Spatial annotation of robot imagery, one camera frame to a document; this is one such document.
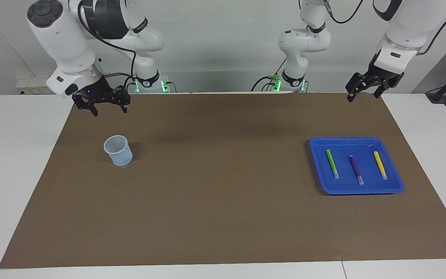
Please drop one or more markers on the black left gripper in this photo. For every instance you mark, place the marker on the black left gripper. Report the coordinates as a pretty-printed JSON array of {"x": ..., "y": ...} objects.
[{"x": 379, "y": 75}]

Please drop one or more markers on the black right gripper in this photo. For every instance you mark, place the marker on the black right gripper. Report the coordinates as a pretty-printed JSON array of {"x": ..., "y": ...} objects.
[{"x": 97, "y": 93}]

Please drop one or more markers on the yellow pen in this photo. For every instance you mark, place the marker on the yellow pen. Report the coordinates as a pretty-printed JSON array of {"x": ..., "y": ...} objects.
[{"x": 379, "y": 162}]

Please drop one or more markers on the purple pen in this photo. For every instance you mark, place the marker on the purple pen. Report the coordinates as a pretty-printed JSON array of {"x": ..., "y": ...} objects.
[{"x": 355, "y": 166}]

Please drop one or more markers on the green pen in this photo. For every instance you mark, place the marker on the green pen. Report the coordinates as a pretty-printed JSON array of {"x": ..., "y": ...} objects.
[{"x": 331, "y": 162}]

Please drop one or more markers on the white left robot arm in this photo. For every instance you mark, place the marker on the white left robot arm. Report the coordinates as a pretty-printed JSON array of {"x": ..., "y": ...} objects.
[{"x": 409, "y": 23}]

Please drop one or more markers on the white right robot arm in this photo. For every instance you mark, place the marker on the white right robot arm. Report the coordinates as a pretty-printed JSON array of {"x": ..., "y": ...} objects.
[{"x": 60, "y": 38}]

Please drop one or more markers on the translucent light blue cup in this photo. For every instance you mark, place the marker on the translucent light blue cup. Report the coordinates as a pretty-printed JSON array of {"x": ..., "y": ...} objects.
[{"x": 120, "y": 157}]

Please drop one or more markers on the blue plastic tray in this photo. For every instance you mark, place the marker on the blue plastic tray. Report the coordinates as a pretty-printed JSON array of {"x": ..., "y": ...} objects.
[{"x": 347, "y": 182}]

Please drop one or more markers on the brown table mat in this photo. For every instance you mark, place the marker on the brown table mat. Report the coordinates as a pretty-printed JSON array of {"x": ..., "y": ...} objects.
[{"x": 223, "y": 193}]

